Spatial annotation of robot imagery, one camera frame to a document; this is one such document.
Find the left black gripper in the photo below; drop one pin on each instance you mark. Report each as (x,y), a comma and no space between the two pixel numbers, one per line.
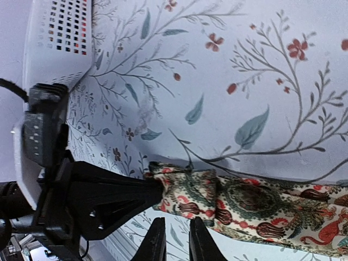
(77,200)

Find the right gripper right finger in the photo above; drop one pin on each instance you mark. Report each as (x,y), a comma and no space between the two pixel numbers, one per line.
(201,244)

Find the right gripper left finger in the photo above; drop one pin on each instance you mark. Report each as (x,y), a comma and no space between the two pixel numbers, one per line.
(153,246)

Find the cream floral paisley tie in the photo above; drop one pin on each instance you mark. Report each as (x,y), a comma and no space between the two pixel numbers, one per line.
(306,217)

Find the white perforated plastic basket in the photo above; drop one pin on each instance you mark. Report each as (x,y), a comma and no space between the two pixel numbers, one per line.
(58,45)

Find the floral patterned table mat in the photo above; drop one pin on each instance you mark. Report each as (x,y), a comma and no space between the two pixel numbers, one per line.
(251,89)

